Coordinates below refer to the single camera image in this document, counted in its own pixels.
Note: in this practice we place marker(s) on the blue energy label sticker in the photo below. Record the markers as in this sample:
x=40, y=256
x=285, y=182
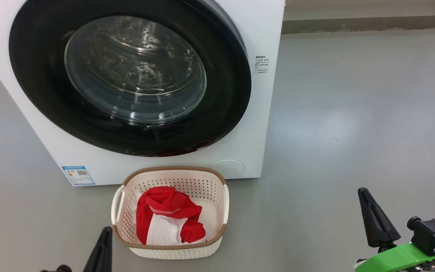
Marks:
x=78, y=175

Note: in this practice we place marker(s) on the black glass washer door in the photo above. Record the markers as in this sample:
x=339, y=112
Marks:
x=36, y=75

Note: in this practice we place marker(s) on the red and white garment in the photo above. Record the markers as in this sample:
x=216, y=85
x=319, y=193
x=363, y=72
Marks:
x=164, y=204

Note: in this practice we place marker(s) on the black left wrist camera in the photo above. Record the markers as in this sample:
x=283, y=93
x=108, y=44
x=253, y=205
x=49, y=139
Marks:
x=60, y=269

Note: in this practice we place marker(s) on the cream basket with brown rim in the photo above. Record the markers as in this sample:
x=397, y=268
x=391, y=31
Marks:
x=176, y=252

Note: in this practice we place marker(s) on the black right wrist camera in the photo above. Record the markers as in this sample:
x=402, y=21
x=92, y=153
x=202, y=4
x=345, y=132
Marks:
x=434, y=234

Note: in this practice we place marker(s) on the black printed text sticker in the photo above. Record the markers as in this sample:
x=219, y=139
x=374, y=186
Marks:
x=261, y=65

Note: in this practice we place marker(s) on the white front-load washing machine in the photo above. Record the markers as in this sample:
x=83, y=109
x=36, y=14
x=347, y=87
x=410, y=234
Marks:
x=266, y=113

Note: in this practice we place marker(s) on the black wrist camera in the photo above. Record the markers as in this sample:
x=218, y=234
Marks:
x=434, y=234
x=60, y=269

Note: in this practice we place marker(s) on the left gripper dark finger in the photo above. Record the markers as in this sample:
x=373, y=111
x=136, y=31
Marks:
x=102, y=257

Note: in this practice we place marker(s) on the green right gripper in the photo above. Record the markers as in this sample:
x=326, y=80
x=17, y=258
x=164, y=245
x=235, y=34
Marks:
x=391, y=260

